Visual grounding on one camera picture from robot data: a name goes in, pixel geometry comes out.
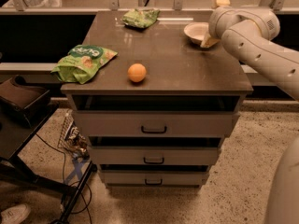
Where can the white paper bowl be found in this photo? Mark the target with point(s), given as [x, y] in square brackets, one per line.
[196, 31]

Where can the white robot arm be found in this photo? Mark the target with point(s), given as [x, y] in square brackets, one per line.
[247, 35]

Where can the small green chip bag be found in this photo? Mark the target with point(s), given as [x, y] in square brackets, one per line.
[140, 18]

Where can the large green rice chip bag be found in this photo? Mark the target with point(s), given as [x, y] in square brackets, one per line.
[82, 63]

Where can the orange ball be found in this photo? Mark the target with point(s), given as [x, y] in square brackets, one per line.
[137, 72]

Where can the grey drawer cabinet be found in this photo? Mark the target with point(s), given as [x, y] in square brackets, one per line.
[180, 78]

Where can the brown pouch on side table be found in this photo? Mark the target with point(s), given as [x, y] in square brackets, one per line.
[21, 98]

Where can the black side table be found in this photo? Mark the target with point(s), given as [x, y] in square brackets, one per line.
[14, 136]

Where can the white sneaker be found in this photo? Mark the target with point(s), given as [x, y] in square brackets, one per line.
[15, 214]

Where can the top drawer with black handle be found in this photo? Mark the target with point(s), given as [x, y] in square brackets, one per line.
[154, 124]

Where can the drawer with black handle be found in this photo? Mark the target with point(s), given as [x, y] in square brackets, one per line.
[154, 178]
[154, 124]
[153, 155]

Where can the middle drawer with black handle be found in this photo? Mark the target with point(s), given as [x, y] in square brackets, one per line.
[153, 155]

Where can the bottom drawer with black handle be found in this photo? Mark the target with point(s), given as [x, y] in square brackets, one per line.
[154, 178]

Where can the wire basket with snacks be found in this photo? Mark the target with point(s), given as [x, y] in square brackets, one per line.
[71, 140]

